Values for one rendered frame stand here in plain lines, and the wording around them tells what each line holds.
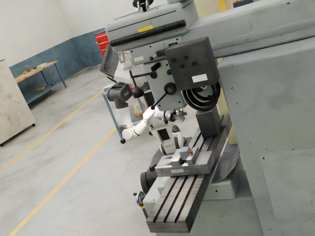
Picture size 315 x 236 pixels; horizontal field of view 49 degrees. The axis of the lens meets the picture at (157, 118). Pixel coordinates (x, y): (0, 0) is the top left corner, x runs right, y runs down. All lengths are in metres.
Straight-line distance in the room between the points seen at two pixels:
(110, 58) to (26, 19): 9.91
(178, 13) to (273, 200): 1.13
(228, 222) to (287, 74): 1.07
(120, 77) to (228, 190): 1.04
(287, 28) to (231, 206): 1.10
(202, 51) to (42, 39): 11.13
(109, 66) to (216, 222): 1.27
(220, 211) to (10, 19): 10.32
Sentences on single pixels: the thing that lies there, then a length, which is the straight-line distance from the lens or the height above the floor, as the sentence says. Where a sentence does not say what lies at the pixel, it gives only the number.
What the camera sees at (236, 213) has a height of 0.59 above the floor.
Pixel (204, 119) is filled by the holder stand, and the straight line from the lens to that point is 2.49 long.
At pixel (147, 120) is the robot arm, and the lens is 2.33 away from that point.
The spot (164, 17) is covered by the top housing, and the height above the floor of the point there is 1.84.
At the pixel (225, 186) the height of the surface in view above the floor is 0.80.
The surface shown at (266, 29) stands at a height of 1.65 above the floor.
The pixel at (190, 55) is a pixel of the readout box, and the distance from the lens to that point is 1.60.
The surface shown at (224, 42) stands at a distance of 1.82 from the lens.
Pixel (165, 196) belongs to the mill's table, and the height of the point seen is 0.91.
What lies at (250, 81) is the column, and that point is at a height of 1.45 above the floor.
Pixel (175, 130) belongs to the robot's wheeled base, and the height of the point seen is 0.74.
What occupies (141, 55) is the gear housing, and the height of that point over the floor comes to 1.68.
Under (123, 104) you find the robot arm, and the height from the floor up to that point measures 1.35.
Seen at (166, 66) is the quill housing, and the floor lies 1.58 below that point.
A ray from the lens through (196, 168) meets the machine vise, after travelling 2.12.
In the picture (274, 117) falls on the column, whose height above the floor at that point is 1.24.
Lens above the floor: 2.01
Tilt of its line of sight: 20 degrees down
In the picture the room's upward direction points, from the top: 20 degrees counter-clockwise
